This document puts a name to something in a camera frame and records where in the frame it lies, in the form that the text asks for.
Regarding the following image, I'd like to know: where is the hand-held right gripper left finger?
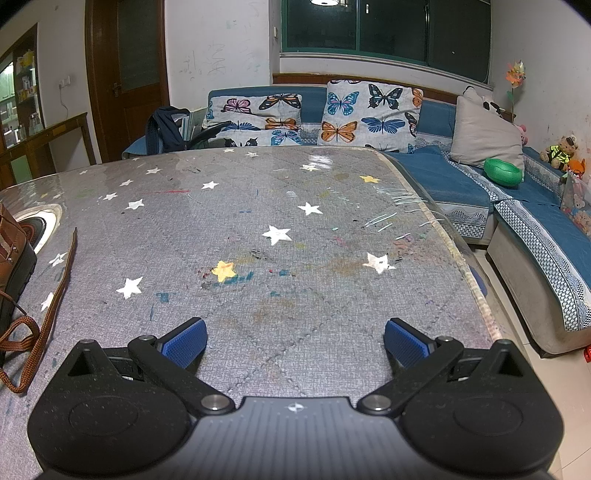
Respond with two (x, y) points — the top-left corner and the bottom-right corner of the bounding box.
(60, 318), (235, 415)

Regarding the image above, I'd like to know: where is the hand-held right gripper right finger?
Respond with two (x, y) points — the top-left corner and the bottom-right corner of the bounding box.
(358, 318), (532, 415)

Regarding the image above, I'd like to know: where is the brown shoelace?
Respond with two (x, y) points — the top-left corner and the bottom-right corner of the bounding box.
(0, 226), (79, 394)

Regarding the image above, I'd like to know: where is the brown leather shoe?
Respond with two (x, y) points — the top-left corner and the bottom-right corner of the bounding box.
(0, 203), (38, 366)

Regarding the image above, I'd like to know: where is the blue corner sofa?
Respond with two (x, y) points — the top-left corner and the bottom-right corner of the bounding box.
(122, 85), (591, 356)

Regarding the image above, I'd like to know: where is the green round toy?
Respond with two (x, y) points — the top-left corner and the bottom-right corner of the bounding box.
(484, 158), (524, 188)

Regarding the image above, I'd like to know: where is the dark blue backpack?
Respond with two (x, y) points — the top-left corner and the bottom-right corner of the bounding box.
(145, 106), (192, 155)

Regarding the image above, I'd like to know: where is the stack of books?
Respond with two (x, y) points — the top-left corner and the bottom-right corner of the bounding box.
(178, 108), (208, 139)

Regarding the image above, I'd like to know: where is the clear bag of toys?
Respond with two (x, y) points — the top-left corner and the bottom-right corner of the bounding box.
(561, 171), (591, 234)

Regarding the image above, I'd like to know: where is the plain grey pillow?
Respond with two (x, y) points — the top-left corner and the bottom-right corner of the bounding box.
(449, 88), (526, 174)

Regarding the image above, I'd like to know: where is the square butterfly-print cushion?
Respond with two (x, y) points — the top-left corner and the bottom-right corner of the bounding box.
(316, 80), (424, 154)

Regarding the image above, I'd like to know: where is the long butterfly-print cushion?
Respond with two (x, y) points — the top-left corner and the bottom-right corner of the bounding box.
(203, 93), (303, 147)

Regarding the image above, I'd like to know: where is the brown wooden door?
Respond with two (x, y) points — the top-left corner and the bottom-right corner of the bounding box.
(85, 0), (171, 164)

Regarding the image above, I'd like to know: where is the teddy bear in yellow vest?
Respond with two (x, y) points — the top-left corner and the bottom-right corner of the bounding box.
(540, 135), (580, 169)

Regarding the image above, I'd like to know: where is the wooden side table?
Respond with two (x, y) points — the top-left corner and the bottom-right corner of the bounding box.
(0, 112), (98, 190)

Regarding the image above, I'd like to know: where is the panda plush toy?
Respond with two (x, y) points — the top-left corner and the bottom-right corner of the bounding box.
(480, 95), (506, 118)

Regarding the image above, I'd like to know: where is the paper pinwheel flower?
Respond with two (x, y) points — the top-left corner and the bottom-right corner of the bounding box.
(504, 60), (527, 123)

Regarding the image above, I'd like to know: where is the wooden shelf cabinet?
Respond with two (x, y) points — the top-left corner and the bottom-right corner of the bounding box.
(0, 23), (47, 148)

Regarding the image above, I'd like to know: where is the green-framed window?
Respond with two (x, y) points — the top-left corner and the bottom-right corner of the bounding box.
(279, 0), (492, 86)

